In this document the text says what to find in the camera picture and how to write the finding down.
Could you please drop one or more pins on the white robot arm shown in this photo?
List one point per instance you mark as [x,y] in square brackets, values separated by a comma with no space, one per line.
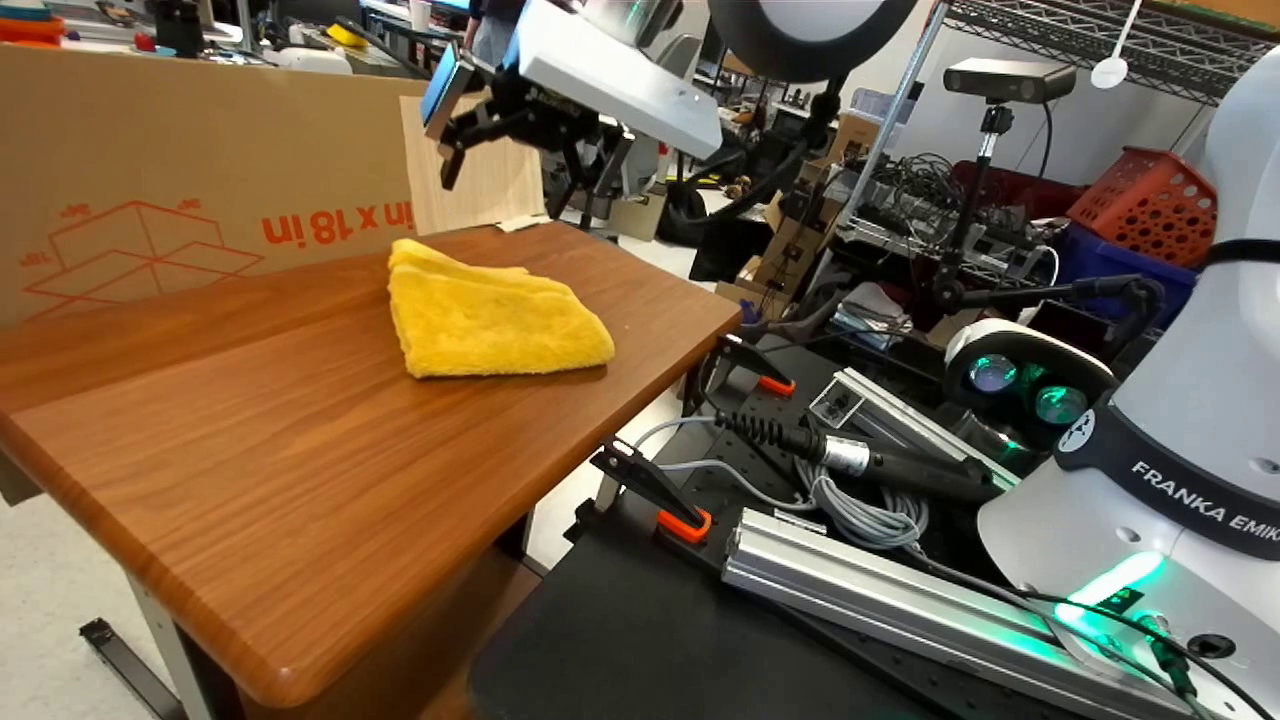
[1169,487]

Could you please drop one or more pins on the yellow towel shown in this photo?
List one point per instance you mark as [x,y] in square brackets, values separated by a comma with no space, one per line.
[484,320]

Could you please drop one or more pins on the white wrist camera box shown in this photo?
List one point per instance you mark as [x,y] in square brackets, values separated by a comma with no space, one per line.
[610,76]

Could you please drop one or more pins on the black orange clamp front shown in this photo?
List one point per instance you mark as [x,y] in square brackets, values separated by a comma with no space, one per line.
[673,510]

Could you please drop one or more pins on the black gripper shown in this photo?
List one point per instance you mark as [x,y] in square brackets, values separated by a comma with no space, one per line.
[540,117]

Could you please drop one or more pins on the brown cardboard box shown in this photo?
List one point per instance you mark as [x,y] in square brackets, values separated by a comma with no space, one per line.
[128,179]

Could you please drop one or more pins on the silver aluminium rail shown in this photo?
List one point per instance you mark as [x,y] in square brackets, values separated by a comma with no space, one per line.
[935,619]

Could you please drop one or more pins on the red plastic basket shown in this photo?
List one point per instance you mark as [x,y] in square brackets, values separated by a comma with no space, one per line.
[1150,201]

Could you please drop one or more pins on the blue plastic bin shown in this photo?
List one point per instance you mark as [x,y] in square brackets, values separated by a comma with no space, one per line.
[1085,258]

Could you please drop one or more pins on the wire shelf rack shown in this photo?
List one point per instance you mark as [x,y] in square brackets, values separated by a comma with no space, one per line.
[1106,42]

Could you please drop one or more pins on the black orange clamp rear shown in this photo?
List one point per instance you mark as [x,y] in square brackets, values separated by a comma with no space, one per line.
[733,362]

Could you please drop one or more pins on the black camera on stand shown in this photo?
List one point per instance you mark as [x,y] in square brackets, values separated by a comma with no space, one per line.
[1001,87]

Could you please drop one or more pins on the stereo camera green lenses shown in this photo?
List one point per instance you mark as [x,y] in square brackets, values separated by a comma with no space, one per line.
[1020,385]

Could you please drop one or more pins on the black table leg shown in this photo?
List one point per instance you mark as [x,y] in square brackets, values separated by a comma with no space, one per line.
[128,671]

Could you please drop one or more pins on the black orange clamp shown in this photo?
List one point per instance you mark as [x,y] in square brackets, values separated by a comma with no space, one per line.
[733,362]
[673,510]

